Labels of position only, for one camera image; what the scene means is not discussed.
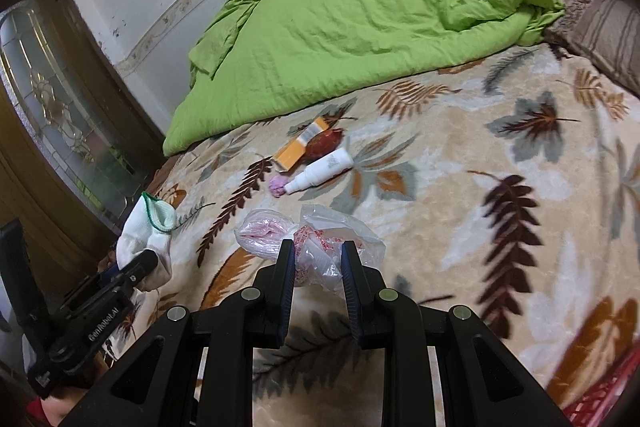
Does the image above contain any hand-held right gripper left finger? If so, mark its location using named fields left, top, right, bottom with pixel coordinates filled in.
left=70, top=238, right=296, bottom=427

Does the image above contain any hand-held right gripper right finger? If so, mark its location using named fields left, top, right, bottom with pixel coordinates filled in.
left=341, top=240, right=571, bottom=427

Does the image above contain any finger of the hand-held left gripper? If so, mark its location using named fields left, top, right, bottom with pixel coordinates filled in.
left=97, top=249, right=160, bottom=295

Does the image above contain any white sock green cuff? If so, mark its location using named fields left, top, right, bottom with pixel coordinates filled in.
left=116, top=192, right=177, bottom=292

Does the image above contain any clear plastic bag red print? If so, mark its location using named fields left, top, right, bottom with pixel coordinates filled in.
left=292, top=203, right=387, bottom=292

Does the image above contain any red plastic basket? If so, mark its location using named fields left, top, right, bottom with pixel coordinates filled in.
left=562, top=347, right=636, bottom=427

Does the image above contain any person's left hand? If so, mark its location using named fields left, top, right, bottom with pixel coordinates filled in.
left=47, top=357, right=108, bottom=423

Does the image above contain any clear plastic bag pink print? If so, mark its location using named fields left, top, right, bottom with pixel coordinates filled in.
left=234, top=208, right=301, bottom=265

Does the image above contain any crumpled pink paper ball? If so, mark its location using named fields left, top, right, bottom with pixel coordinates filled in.
left=269, top=174, right=292, bottom=198

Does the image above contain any white tube bottle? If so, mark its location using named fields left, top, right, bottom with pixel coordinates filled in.
left=285, top=146, right=355, bottom=195

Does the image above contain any leaf printed beige blanket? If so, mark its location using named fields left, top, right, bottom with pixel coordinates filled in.
left=112, top=42, right=640, bottom=427

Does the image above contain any orange cardboard box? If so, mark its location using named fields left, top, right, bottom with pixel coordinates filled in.
left=274, top=117, right=332, bottom=171

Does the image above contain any dark red foil wrapper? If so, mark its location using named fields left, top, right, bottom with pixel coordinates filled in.
left=305, top=128, right=347, bottom=161

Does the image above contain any wooden door glass panel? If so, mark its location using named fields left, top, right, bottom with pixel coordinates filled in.
left=0, top=0, right=173, bottom=303

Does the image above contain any green quilt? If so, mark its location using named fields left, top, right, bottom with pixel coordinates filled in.
left=162, top=0, right=566, bottom=156

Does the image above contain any brown striped pillow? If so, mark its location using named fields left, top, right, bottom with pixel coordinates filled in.
left=542, top=0, right=640, bottom=95

